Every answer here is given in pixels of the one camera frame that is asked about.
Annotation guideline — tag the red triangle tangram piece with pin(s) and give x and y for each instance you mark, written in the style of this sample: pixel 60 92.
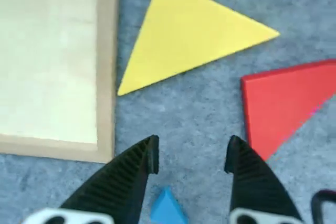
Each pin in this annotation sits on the red triangle tangram piece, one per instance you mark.
pixel 281 103

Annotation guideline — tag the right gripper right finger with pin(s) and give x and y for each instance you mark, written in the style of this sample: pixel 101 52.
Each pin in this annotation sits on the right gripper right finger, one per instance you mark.
pixel 252 179

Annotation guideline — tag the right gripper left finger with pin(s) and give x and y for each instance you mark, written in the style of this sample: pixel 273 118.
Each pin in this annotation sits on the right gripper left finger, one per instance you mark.
pixel 115 182

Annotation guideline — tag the yellow triangle tangram piece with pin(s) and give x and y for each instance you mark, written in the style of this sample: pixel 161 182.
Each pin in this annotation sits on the yellow triangle tangram piece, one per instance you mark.
pixel 189 32

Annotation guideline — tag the blue triangle tangram piece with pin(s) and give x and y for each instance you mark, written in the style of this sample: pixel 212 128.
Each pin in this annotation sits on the blue triangle tangram piece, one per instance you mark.
pixel 168 208

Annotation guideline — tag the square wooden tray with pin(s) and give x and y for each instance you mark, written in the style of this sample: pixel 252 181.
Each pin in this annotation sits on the square wooden tray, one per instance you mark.
pixel 52 64

